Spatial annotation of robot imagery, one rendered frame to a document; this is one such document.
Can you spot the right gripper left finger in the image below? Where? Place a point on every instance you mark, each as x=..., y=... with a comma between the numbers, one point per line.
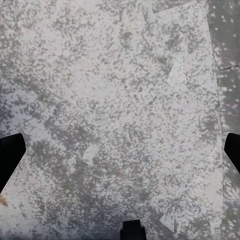
x=12, y=150

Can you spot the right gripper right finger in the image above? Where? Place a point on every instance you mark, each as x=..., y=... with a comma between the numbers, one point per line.
x=232, y=149

